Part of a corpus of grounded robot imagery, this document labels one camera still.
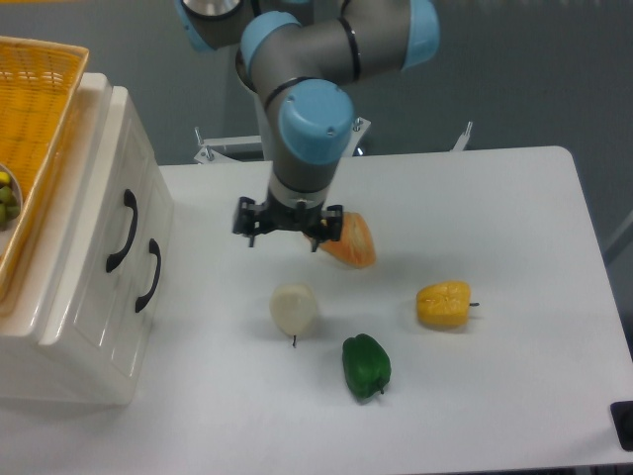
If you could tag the white toy onion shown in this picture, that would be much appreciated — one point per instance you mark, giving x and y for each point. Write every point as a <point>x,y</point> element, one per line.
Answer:
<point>293,309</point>

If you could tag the yellow toy bell pepper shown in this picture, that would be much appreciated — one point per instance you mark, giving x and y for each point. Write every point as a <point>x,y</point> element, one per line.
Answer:
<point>444,304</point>

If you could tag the orange bread piece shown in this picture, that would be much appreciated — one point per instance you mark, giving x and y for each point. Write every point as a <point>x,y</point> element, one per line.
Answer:
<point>355,247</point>

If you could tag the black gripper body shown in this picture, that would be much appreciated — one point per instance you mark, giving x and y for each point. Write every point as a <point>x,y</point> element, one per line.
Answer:
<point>301,217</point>

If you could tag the yellow woven basket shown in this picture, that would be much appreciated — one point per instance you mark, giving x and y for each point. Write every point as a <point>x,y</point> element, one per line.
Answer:
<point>39,80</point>

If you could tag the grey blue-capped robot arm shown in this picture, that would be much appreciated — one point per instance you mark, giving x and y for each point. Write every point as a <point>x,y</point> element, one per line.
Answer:
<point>298,68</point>

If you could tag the bowl of green olives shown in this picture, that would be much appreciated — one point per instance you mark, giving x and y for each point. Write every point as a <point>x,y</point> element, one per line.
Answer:
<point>11,199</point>

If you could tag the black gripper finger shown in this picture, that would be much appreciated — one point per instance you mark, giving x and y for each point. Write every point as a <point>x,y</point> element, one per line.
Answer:
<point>250,219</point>
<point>326,227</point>

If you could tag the green toy bell pepper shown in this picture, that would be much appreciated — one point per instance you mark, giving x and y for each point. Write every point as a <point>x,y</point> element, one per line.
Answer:
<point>366,365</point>

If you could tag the black corner device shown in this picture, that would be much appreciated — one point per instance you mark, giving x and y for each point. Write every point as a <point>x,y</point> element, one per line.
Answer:
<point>622,415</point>

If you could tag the white drawer cabinet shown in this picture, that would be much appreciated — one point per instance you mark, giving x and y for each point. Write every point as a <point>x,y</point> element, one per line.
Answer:
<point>73,369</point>

